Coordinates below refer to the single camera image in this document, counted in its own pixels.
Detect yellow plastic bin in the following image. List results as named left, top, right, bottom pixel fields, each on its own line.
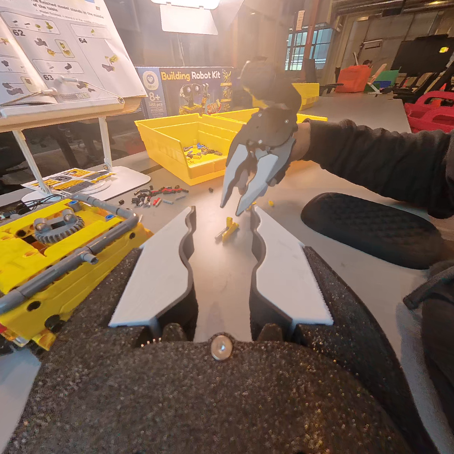
left=213, top=107, right=329, bottom=171
left=135, top=114, right=245, bottom=186

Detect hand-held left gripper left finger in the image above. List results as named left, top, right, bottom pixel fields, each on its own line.
left=109, top=207, right=198, bottom=334

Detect bright white light panel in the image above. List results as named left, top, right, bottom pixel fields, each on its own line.
left=160, top=0, right=219, bottom=35

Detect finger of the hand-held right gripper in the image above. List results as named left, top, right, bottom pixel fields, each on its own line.
left=236, top=139, right=293, bottom=217
left=220, top=144, right=251, bottom=209

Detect yellow grey bricks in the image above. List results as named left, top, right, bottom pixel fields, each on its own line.
left=183, top=142, right=224, bottom=160

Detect white round stand base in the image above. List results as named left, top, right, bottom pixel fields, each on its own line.
left=22, top=166, right=151, bottom=206

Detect dark printed box stack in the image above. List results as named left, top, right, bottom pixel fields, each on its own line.
left=135, top=66, right=235, bottom=118

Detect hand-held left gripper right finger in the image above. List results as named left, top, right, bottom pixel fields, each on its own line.
left=249, top=205, right=334, bottom=332

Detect sticker sheet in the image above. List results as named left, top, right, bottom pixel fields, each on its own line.
left=22, top=168, right=114, bottom=196

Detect wooden booklet stand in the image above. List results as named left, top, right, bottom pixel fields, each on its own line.
left=0, top=96, right=142, bottom=196

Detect stack of yellow bins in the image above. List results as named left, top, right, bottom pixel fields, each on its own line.
left=291, top=83, right=321, bottom=109

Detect instruction booklet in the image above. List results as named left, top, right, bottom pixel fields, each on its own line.
left=0, top=0, right=147, bottom=107

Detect person's right hand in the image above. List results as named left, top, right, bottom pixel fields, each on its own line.
left=291, top=122, right=313, bottom=163

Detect yellow brick piece grey axle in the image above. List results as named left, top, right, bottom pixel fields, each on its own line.
left=215, top=217, right=242, bottom=244

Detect grey desk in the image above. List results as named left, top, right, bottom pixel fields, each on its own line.
left=0, top=92, right=454, bottom=454

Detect pile of small brick parts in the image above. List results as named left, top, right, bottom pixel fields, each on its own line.
left=131, top=185, right=191, bottom=208

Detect person's right forearm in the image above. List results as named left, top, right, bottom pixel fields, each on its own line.
left=305, top=119, right=454, bottom=219

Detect black monitor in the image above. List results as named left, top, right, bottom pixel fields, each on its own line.
left=390, top=36, right=454, bottom=79

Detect yellow tracked brick vehicle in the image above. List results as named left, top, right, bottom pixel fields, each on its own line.
left=0, top=193, right=153, bottom=352

